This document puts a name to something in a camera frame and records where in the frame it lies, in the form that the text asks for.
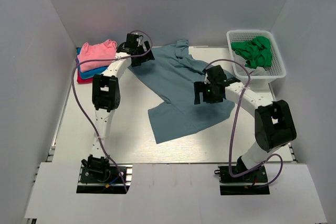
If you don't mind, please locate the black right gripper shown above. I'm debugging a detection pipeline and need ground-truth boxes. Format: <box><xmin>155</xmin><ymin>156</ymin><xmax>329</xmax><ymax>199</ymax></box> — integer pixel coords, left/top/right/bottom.
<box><xmin>194</xmin><ymin>81</ymin><xmax>224</xmax><ymax>105</ymax></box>

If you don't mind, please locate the grey-blue t-shirt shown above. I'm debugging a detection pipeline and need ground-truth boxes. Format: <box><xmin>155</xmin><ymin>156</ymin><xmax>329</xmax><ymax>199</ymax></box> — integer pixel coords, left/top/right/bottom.
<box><xmin>129</xmin><ymin>39</ymin><xmax>235</xmax><ymax>144</ymax></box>

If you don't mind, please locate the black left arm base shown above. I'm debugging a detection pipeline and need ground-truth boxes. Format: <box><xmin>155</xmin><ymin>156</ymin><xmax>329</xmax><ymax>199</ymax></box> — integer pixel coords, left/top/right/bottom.
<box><xmin>76</xmin><ymin>165</ymin><xmax>132</xmax><ymax>195</ymax></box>

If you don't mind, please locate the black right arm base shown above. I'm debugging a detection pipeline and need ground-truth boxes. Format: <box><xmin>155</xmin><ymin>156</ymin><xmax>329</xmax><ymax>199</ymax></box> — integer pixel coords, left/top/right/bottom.
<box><xmin>214</xmin><ymin>166</ymin><xmax>270</xmax><ymax>196</ymax></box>

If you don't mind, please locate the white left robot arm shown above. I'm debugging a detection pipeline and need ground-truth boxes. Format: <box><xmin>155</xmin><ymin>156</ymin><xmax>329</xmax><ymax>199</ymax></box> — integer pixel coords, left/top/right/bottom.
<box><xmin>82</xmin><ymin>39</ymin><xmax>154</xmax><ymax>182</ymax></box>

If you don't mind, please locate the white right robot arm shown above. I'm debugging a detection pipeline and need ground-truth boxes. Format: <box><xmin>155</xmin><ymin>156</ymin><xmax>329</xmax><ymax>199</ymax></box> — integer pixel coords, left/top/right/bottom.
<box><xmin>194</xmin><ymin>78</ymin><xmax>297</xmax><ymax>182</ymax></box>

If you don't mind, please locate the pink folded t-shirt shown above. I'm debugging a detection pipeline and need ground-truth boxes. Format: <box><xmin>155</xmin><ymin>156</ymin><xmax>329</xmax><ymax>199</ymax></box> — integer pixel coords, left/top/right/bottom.
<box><xmin>77</xmin><ymin>39</ymin><xmax>118</xmax><ymax>72</ymax></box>

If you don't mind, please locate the blue folded t-shirt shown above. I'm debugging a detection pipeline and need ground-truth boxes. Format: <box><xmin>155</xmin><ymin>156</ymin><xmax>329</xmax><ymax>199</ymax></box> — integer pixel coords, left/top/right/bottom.
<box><xmin>76</xmin><ymin>43</ymin><xmax>116</xmax><ymax>79</ymax></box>

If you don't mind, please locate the white plastic laundry basket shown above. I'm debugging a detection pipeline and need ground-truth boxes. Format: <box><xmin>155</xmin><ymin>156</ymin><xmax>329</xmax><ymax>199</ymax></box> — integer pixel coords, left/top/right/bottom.
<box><xmin>226</xmin><ymin>30</ymin><xmax>286</xmax><ymax>82</ymax></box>

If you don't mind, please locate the green t-shirt in basket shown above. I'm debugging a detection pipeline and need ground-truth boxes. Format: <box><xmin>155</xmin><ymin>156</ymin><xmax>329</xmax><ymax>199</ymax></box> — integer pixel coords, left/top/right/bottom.
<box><xmin>231</xmin><ymin>36</ymin><xmax>272</xmax><ymax>69</ymax></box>

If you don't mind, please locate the red folded t-shirt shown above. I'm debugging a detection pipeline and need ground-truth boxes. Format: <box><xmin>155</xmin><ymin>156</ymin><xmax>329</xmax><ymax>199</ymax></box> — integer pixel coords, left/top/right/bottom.
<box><xmin>77</xmin><ymin>62</ymin><xmax>107</xmax><ymax>84</ymax></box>

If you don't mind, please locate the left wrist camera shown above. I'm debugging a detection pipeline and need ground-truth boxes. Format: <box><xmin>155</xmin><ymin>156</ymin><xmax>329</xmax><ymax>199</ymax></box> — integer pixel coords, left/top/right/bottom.
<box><xmin>117</xmin><ymin>33</ymin><xmax>145</xmax><ymax>55</ymax></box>

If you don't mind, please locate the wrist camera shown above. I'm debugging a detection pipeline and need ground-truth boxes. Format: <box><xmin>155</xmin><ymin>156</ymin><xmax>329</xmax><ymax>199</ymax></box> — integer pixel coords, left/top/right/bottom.
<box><xmin>117</xmin><ymin>33</ymin><xmax>145</xmax><ymax>55</ymax></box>
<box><xmin>203</xmin><ymin>66</ymin><xmax>240</xmax><ymax>87</ymax></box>

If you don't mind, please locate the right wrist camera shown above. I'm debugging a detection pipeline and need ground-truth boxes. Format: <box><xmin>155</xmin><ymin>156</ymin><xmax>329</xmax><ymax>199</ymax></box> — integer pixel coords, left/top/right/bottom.
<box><xmin>203</xmin><ymin>66</ymin><xmax>240</xmax><ymax>87</ymax></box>

